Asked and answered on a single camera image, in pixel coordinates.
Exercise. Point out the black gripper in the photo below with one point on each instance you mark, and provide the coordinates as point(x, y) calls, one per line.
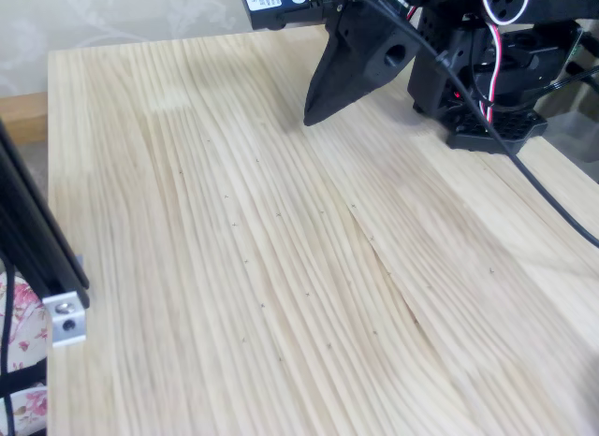
point(360, 57)

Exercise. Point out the floral patterned cloth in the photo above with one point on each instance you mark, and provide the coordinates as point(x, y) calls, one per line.
point(28, 305)

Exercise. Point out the black box camera with label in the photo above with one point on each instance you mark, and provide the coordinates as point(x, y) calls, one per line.
point(276, 5)

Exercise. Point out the metal camera mast profile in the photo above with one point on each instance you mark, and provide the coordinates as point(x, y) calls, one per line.
point(37, 221)

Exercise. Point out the silver metal angle bracket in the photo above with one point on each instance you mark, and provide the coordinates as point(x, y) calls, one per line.
point(65, 319)

